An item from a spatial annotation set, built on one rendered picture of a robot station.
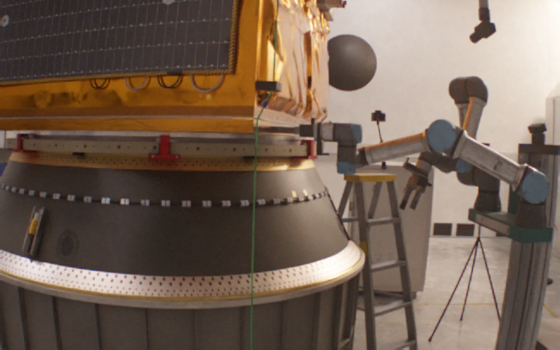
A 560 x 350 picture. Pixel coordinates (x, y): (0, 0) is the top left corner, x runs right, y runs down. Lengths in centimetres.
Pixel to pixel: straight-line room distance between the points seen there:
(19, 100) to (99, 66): 45
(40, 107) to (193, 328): 105
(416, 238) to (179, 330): 438
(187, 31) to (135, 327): 107
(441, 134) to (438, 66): 819
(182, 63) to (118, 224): 65
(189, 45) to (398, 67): 839
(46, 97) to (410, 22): 870
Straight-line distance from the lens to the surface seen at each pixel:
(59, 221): 216
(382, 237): 606
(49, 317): 215
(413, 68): 1009
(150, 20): 192
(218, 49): 180
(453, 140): 196
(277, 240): 220
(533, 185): 196
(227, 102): 182
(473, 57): 1030
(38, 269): 214
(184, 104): 187
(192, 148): 211
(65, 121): 210
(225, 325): 205
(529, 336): 244
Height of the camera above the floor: 174
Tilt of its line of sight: 3 degrees down
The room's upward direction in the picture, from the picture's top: 2 degrees clockwise
